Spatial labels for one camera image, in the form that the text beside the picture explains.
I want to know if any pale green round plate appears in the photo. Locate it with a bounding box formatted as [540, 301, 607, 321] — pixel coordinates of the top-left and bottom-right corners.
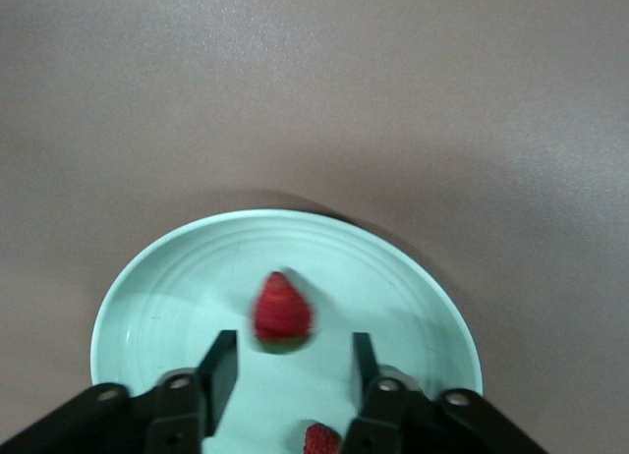
[89, 207, 484, 454]

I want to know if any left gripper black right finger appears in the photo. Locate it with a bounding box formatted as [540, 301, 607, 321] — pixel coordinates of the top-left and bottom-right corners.
[338, 331, 549, 454]

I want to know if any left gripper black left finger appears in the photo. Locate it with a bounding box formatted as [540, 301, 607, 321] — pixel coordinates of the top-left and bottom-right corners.
[0, 329, 240, 454]

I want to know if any red strawberry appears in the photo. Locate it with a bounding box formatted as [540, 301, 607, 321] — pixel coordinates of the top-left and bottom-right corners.
[302, 423, 343, 454]
[250, 270, 315, 355]

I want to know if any brown table cover mat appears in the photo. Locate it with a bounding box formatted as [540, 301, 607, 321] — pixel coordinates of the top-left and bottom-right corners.
[0, 0, 629, 454]

